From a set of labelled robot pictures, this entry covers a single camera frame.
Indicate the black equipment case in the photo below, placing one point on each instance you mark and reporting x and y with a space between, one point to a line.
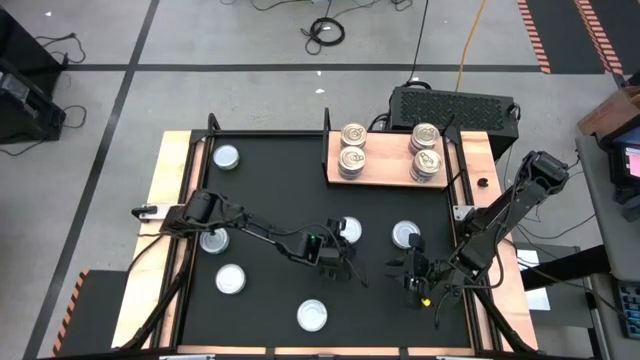
25 107

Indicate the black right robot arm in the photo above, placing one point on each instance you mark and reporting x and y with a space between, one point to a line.
505 210

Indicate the black monitor pink screen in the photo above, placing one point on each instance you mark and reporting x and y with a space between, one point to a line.
629 162

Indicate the wooden shelf board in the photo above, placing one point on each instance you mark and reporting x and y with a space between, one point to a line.
387 172

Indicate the black floor mat hazard stripe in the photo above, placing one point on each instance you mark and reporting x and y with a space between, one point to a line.
95 315
565 35

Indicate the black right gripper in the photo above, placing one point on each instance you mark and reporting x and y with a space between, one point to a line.
419 280

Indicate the grey metal bracket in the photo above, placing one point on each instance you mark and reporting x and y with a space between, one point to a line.
187 357
461 212
327 357
462 357

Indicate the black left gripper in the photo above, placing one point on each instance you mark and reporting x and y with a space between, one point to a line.
336 254

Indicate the black perforated computer case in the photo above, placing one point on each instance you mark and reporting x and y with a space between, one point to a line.
450 110

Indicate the white paper sheet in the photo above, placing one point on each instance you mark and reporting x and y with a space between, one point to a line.
539 299

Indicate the brown cardboard box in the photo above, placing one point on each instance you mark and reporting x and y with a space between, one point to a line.
612 112

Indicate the black grey table clamp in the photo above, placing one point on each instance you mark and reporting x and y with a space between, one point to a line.
150 212

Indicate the silver-lid tuna can green label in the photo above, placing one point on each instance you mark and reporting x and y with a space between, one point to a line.
401 232
312 315
226 157
354 230
230 279
214 242

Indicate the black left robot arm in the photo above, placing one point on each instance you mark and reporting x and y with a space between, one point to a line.
260 232

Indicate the black desk leg bar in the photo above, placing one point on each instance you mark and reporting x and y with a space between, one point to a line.
565 267

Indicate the black keyboard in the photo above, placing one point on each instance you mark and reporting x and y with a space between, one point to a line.
631 305

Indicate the grey desk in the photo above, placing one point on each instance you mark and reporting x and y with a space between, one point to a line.
607 225

